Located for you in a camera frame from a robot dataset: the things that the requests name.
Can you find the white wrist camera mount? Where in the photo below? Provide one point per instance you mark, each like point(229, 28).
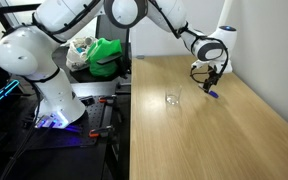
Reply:
point(204, 64)

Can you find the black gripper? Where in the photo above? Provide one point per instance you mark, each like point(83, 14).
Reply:
point(214, 76)

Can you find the black metal frame bar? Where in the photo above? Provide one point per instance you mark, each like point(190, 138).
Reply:
point(17, 8)

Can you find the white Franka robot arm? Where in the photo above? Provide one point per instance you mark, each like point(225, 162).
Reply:
point(60, 103)

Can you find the clear glass cup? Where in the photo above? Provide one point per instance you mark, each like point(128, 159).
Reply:
point(173, 98)

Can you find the black computer case cyan lights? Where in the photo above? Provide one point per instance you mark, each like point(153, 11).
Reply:
point(0, 95)

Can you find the grey marker with blue cap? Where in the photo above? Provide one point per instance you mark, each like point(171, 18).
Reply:
point(213, 94)

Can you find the black side table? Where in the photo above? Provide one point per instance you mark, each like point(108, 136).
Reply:
point(80, 76)

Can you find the dark grey upright panel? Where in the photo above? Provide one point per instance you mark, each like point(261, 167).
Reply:
point(112, 28)

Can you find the white plastic bag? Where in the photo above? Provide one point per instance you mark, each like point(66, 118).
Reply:
point(77, 53)

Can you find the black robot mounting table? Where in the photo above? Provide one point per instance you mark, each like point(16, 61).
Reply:
point(84, 160)

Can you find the green bag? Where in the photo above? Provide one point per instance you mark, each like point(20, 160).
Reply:
point(104, 58)

